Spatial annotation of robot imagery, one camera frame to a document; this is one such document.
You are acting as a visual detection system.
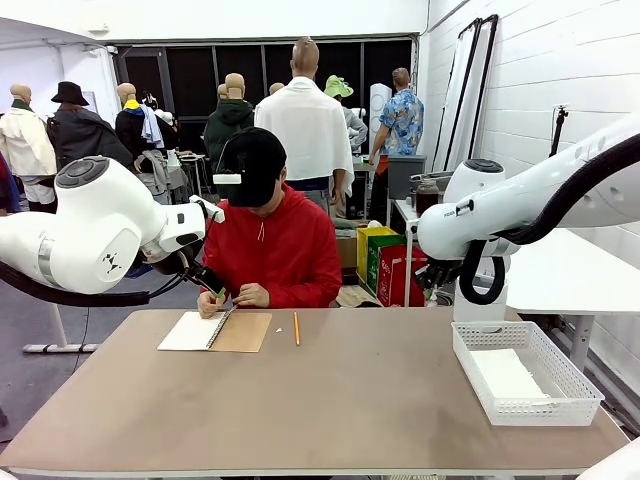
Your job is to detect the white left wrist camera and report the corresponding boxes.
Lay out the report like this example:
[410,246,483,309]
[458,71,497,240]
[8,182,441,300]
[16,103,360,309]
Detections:
[188,194,226,224]

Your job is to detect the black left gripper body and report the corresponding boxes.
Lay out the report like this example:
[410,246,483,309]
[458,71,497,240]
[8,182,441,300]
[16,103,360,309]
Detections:
[187,261,226,294]

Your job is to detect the grey-green cloth pile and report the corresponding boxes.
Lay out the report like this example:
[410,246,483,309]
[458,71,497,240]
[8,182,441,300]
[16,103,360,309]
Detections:
[333,218,384,240]

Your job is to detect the red shopping bag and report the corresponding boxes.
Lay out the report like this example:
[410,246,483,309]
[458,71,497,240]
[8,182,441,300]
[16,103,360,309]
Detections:
[377,244,431,308]

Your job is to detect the black cap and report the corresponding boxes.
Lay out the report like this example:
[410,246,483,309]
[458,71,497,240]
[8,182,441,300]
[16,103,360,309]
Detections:
[227,126,288,209]

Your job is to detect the mannequin with black hat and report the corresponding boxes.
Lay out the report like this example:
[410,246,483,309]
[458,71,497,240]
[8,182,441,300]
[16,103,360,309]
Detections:
[47,81,135,171]

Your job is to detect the person's left hand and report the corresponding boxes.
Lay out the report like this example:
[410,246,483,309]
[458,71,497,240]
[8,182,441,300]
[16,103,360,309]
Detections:
[233,283,271,309]

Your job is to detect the beige floor mat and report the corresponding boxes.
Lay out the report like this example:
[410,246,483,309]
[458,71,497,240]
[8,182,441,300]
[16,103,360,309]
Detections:
[340,284,384,309]

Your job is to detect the black tripod stand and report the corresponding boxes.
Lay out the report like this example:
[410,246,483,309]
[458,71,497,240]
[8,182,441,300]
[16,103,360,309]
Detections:
[548,104,571,159]

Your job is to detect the yellow green box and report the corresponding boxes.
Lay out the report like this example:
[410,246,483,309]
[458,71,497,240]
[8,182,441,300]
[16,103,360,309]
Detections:
[356,226,399,286]

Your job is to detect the brown cardboard box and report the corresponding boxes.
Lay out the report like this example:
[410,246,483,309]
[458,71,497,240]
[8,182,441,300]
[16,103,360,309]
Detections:
[334,234,359,271]

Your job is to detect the person in red hoodie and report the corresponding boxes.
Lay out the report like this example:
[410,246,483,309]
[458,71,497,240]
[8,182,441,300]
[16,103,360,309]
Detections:
[199,182,344,310]

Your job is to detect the grey garment on rack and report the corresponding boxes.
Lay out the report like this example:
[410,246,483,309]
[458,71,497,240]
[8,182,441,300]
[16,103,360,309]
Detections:
[137,149,174,196]

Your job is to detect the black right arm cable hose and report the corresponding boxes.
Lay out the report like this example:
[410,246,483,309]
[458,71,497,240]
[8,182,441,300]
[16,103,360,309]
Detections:
[458,130,640,306]

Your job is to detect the mannequin with yellow collar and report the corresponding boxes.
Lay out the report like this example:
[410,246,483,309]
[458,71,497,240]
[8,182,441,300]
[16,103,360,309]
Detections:
[114,82,166,161]

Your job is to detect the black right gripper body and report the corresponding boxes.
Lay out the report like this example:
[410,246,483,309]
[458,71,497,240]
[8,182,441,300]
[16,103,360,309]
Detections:
[416,259,464,292]

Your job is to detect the spiral notebook with brown cover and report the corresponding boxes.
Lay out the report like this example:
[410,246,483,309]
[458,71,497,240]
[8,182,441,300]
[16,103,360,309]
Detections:
[156,309,274,354]

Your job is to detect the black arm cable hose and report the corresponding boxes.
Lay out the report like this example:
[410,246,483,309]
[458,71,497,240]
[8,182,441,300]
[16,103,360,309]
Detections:
[458,130,640,306]
[0,259,194,309]

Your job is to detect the mannequin in cream jacket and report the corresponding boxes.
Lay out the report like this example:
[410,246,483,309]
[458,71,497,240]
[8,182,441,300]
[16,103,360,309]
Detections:
[0,83,59,214]

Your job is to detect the person's right hand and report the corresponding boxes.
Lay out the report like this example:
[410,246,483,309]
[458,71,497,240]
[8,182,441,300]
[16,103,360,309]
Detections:
[197,289,227,320]

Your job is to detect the dark red blue garment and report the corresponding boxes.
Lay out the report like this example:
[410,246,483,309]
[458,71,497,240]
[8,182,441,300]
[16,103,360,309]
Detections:
[0,152,22,216]

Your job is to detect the glass jar with dark liquid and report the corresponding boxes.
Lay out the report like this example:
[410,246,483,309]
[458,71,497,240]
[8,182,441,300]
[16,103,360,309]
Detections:
[414,178,441,216]

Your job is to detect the mannequin in dark green jacket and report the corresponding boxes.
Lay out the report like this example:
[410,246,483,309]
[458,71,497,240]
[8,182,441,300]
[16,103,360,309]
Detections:
[203,73,256,174]

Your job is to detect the white metal stand base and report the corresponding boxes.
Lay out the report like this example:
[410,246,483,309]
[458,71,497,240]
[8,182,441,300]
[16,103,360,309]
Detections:
[22,299,101,355]

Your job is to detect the person's left forearm red sleeve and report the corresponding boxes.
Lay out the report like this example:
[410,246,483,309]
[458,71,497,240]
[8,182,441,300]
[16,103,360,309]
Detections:
[264,279,344,310]

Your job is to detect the white tower fan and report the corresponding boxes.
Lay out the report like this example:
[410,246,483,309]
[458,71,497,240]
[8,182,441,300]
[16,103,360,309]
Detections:
[368,83,394,136]

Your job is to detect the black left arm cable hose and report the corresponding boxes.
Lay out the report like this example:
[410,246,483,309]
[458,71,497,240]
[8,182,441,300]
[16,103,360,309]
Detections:
[0,259,194,309]

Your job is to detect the black framed white panel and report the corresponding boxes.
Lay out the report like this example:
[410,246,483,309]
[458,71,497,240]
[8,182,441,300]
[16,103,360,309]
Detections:
[432,18,484,174]
[457,14,500,166]

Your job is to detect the grey plastic bin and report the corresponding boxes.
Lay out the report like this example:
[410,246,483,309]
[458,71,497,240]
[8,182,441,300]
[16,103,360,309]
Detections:
[387,155,427,201]

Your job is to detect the green shopping bag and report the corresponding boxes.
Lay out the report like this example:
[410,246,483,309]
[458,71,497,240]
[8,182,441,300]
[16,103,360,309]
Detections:
[366,234,407,296]

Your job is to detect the grey metal tray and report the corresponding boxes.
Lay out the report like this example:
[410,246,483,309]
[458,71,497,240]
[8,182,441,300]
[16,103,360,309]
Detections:
[409,171,454,194]

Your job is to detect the white plastic mesh basket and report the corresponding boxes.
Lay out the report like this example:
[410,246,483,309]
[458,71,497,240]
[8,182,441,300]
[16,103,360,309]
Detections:
[450,320,605,427]

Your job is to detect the white round trash can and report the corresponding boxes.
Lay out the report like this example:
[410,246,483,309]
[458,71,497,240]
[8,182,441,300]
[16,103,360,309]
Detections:
[452,257,510,324]

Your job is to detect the large white side table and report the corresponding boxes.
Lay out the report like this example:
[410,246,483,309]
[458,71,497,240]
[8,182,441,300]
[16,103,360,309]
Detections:
[504,227,640,371]

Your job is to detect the white paper sheet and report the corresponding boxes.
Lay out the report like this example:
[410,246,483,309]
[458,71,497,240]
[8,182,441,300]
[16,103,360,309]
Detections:
[469,348,554,401]

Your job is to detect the mannequin with green hat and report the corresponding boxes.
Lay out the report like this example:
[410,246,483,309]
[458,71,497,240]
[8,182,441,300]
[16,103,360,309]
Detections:
[323,74,369,154]

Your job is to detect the mannequin in blue floral shirt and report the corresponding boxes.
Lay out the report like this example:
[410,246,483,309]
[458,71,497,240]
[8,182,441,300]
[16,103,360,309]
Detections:
[368,67,425,226]

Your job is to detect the mannequin with white cape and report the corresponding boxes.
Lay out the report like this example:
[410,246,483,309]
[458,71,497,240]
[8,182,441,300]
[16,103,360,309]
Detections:
[253,37,356,219]

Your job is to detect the small white table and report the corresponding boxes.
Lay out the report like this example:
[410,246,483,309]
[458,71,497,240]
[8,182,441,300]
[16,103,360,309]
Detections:
[392,198,434,307]

